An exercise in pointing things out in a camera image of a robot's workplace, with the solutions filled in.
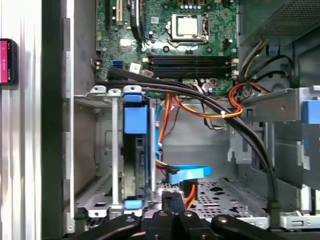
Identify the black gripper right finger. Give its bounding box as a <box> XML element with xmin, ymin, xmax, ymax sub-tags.
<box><xmin>172</xmin><ymin>192</ymin><xmax>288</xmax><ymax>240</ymax></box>

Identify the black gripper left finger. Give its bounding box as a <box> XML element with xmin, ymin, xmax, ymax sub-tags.
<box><xmin>72</xmin><ymin>191</ymin><xmax>177</xmax><ymax>240</ymax></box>

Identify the hard disk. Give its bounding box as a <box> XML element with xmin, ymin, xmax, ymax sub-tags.
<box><xmin>122</xmin><ymin>92</ymin><xmax>153</xmax><ymax>211</ymax></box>

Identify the metal disk bay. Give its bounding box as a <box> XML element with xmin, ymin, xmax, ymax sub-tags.
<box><xmin>72</xmin><ymin>84</ymin><xmax>162</xmax><ymax>219</ymax></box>

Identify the metal optical drive bay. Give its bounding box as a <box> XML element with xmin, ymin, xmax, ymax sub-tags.
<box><xmin>239</xmin><ymin>85</ymin><xmax>320</xmax><ymax>218</ymax></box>

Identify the black PC case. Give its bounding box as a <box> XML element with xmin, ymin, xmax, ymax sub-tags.
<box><xmin>41</xmin><ymin>0</ymin><xmax>320</xmax><ymax>240</ymax></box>

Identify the black RAM slot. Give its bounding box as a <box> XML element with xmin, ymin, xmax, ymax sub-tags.
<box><xmin>148</xmin><ymin>65</ymin><xmax>234</xmax><ymax>73</ymax></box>
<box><xmin>148</xmin><ymin>71</ymin><xmax>240</xmax><ymax>79</ymax></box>
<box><xmin>148</xmin><ymin>60</ymin><xmax>240</xmax><ymax>67</ymax></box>
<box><xmin>148</xmin><ymin>55</ymin><xmax>234</xmax><ymax>61</ymax></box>

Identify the blue drive latch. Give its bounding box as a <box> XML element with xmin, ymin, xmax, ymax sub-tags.
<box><xmin>301</xmin><ymin>99</ymin><xmax>320</xmax><ymax>125</ymax></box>

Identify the green motherboard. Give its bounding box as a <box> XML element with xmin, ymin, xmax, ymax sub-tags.
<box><xmin>95</xmin><ymin>0</ymin><xmax>239</xmax><ymax>98</ymax></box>

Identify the CPU socket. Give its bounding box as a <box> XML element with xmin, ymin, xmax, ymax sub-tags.
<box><xmin>169</xmin><ymin>12</ymin><xmax>210</xmax><ymax>48</ymax></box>

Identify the silver CPU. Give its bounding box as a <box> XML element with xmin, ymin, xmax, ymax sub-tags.
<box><xmin>176</xmin><ymin>16</ymin><xmax>204</xmax><ymax>38</ymax></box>

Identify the black graphics card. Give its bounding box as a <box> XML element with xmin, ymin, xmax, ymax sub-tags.
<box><xmin>126</xmin><ymin>0</ymin><xmax>147</xmax><ymax>44</ymax></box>

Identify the white expansion slot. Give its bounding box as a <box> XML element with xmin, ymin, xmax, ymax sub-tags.
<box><xmin>115</xmin><ymin>0</ymin><xmax>124</xmax><ymax>26</ymax></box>

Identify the black device pink screen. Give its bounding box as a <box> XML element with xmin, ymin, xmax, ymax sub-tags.
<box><xmin>0</xmin><ymin>38</ymin><xmax>19</xmax><ymax>86</ymax></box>

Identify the grey power supply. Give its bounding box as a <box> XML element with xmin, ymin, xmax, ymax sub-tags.
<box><xmin>238</xmin><ymin>0</ymin><xmax>320</xmax><ymax>47</ymax></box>

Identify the orange disk power wire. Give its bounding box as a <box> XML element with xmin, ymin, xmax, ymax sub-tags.
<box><xmin>154</xmin><ymin>159</ymin><xmax>200</xmax><ymax>210</ymax></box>

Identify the blue data wire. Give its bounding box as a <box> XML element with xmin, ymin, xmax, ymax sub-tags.
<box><xmin>154</xmin><ymin>104</ymin><xmax>214</xmax><ymax>186</ymax></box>

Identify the orange red wire bundle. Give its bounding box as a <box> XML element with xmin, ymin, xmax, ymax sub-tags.
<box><xmin>158</xmin><ymin>82</ymin><xmax>273</xmax><ymax>149</ymax></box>

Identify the black cable bundle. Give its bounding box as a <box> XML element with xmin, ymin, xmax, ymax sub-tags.
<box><xmin>95</xmin><ymin>66</ymin><xmax>280</xmax><ymax>218</ymax></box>

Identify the yellow black wire bundle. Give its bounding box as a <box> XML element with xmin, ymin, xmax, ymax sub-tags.
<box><xmin>238</xmin><ymin>37</ymin><xmax>296</xmax><ymax>85</ymax></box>

